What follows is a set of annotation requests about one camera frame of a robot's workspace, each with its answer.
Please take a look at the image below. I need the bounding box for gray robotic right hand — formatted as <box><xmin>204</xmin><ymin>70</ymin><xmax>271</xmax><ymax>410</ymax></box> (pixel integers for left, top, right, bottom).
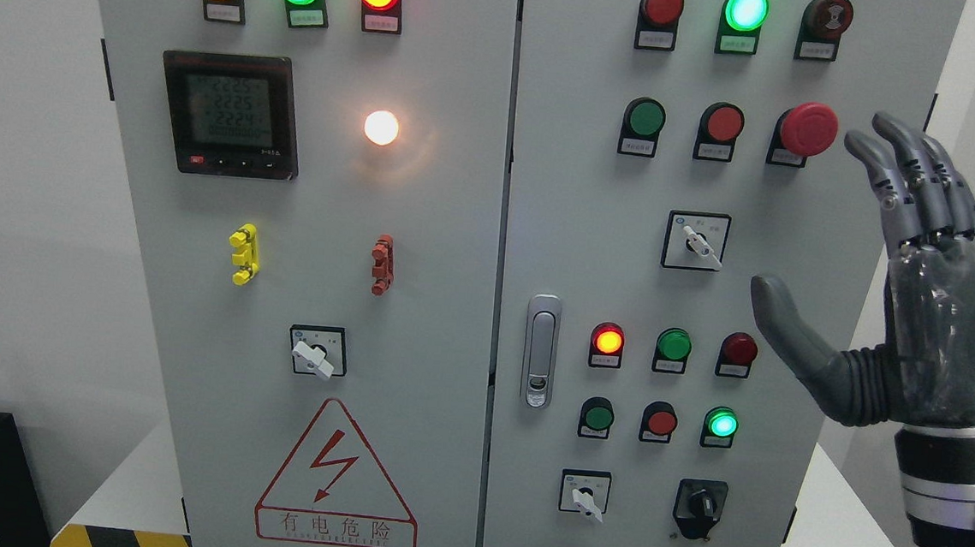
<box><xmin>750</xmin><ymin>110</ymin><xmax>975</xmax><ymax>429</ymax></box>

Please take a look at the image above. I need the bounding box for gray rotary switch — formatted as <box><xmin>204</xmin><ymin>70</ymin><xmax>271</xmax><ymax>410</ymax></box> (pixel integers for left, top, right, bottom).
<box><xmin>661</xmin><ymin>210</ymin><xmax>733</xmax><ymax>272</ymax></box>
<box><xmin>558</xmin><ymin>468</ymin><xmax>613</xmax><ymax>524</ymax></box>

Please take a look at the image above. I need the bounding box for lit green button lower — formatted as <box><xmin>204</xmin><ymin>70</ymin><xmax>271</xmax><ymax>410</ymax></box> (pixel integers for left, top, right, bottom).
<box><xmin>699</xmin><ymin>406</ymin><xmax>740</xmax><ymax>449</ymax></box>

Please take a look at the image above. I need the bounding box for red emergency stop button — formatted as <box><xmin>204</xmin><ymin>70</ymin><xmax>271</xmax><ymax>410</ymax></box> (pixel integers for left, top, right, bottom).
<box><xmin>765</xmin><ymin>101</ymin><xmax>840</xmax><ymax>168</ymax></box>

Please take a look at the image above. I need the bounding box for green indicator middle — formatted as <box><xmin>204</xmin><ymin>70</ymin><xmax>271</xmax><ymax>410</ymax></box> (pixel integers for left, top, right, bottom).
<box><xmin>651</xmin><ymin>327</ymin><xmax>692</xmax><ymax>374</ymax></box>

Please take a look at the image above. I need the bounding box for red push button lower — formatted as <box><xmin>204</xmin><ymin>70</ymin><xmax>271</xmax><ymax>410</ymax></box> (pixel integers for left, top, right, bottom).
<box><xmin>638</xmin><ymin>401</ymin><xmax>680</xmax><ymax>444</ymax></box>

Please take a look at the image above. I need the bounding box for red push button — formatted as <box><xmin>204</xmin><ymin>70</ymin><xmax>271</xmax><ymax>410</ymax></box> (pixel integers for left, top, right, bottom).
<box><xmin>638</xmin><ymin>401</ymin><xmax>680</xmax><ymax>444</ymax></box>
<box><xmin>693</xmin><ymin>102</ymin><xmax>745</xmax><ymax>163</ymax></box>

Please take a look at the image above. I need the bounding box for red push button upper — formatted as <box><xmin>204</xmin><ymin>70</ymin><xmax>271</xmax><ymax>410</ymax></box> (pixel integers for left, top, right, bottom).
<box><xmin>693</xmin><ymin>102</ymin><xmax>745</xmax><ymax>163</ymax></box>

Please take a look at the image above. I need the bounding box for lit red indicator middle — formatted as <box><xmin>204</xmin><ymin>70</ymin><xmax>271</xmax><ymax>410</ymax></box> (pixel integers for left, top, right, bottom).
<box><xmin>588</xmin><ymin>322</ymin><xmax>626</xmax><ymax>369</ymax></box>

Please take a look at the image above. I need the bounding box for dark red buzzer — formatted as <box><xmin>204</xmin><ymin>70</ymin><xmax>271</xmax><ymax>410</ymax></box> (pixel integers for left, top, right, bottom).
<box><xmin>794</xmin><ymin>0</ymin><xmax>854</xmax><ymax>62</ymax></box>

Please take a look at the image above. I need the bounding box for green push button lower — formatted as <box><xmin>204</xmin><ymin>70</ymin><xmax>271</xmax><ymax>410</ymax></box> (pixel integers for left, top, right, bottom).
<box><xmin>576</xmin><ymin>396</ymin><xmax>615</xmax><ymax>440</ymax></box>

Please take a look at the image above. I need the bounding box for green push button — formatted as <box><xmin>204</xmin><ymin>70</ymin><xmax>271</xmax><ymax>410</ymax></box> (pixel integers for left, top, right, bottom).
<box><xmin>576</xmin><ymin>396</ymin><xmax>615</xmax><ymax>440</ymax></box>
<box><xmin>616</xmin><ymin>97</ymin><xmax>666</xmax><ymax>158</ymax></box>

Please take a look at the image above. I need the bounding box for green push button upper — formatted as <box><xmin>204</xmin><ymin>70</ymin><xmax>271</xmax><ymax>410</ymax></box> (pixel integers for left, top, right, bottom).
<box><xmin>616</xmin><ymin>97</ymin><xmax>666</xmax><ymax>158</ymax></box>

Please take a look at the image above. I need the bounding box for green lit indicator top right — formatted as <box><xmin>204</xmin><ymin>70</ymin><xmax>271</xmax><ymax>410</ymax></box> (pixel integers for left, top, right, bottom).
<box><xmin>714</xmin><ymin>0</ymin><xmax>770</xmax><ymax>56</ymax></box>

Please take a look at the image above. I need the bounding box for red indicator light top right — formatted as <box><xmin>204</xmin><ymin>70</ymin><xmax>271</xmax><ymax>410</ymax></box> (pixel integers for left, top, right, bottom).
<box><xmin>633</xmin><ymin>0</ymin><xmax>686</xmax><ymax>51</ymax></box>

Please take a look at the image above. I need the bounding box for gray electrical cabinet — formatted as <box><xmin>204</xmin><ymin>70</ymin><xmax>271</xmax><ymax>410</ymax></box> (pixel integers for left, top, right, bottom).
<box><xmin>98</xmin><ymin>0</ymin><xmax>966</xmax><ymax>547</ymax></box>

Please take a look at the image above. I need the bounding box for white glowing indicator lamp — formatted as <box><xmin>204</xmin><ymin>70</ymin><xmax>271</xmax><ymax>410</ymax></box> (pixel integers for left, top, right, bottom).
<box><xmin>363</xmin><ymin>110</ymin><xmax>401</xmax><ymax>146</ymax></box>

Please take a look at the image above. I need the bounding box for red electrical danger sign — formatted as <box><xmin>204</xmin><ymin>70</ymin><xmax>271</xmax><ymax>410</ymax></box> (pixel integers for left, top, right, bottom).
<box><xmin>253</xmin><ymin>398</ymin><xmax>418</xmax><ymax>547</ymax></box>

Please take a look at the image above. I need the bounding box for red-orange indicator light top left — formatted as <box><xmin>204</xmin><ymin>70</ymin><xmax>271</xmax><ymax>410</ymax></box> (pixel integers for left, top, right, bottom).
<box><xmin>360</xmin><ymin>0</ymin><xmax>403</xmax><ymax>35</ymax></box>

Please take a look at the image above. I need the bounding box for black digital power meter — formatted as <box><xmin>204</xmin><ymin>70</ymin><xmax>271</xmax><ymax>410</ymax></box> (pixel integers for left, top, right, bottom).
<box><xmin>163</xmin><ymin>51</ymin><xmax>299</xmax><ymax>181</ymax></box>

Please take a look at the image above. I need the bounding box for black selector knob switch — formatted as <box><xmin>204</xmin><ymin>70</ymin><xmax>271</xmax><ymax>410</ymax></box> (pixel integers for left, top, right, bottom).
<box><xmin>673</xmin><ymin>478</ymin><xmax>730</xmax><ymax>540</ymax></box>

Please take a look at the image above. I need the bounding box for silver door latch handle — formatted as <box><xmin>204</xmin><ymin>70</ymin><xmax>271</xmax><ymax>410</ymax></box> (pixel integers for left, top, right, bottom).
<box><xmin>520</xmin><ymin>294</ymin><xmax>562</xmax><ymax>409</ymax></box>

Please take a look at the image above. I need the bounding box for red toggle handle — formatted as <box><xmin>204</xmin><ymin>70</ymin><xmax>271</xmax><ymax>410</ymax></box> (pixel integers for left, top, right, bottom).
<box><xmin>371</xmin><ymin>234</ymin><xmax>395</xmax><ymax>297</ymax></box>

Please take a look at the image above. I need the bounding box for gray rotary switch left door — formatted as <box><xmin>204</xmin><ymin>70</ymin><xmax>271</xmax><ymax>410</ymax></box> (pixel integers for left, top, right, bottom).
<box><xmin>288</xmin><ymin>324</ymin><xmax>348</xmax><ymax>381</ymax></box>

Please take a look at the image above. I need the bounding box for yellow toggle handle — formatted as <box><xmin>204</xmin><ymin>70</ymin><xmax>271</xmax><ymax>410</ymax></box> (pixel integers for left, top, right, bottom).
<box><xmin>228</xmin><ymin>224</ymin><xmax>260</xmax><ymax>286</ymax></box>

